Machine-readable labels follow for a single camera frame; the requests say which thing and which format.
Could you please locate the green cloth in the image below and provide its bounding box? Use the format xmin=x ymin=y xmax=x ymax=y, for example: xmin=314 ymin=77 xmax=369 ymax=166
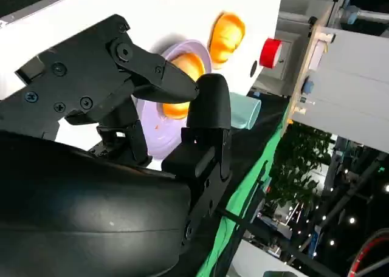
xmin=199 ymin=111 xmax=290 ymax=277

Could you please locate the grey cabinet with wooden edge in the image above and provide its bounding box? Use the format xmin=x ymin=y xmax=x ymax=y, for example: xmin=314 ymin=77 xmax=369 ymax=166
xmin=288 ymin=24 xmax=389 ymax=154

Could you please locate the lilac plate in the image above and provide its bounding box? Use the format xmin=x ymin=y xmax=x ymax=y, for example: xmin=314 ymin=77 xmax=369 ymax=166
xmin=133 ymin=39 xmax=213 ymax=161

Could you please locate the red tape roll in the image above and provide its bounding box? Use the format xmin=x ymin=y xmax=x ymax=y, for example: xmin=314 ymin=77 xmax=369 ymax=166
xmin=260 ymin=38 xmax=284 ymax=69

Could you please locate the green leafy plant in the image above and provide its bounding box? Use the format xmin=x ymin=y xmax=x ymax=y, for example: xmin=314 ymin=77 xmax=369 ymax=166
xmin=269 ymin=124 xmax=336 ymax=217

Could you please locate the pale green mug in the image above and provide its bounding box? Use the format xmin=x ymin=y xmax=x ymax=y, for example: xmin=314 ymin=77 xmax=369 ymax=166
xmin=229 ymin=92 xmax=262 ymax=131

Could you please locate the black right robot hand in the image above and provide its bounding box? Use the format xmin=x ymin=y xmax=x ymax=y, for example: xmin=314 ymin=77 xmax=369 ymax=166
xmin=0 ymin=14 xmax=232 ymax=277

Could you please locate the orange white toy bread roll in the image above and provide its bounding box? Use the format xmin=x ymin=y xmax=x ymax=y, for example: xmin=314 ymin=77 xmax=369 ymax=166
xmin=162 ymin=52 xmax=205 ymax=120
xmin=207 ymin=11 xmax=246 ymax=65

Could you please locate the black cloth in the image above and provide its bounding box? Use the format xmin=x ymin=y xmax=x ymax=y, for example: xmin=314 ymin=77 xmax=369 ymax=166
xmin=226 ymin=91 xmax=289 ymax=205

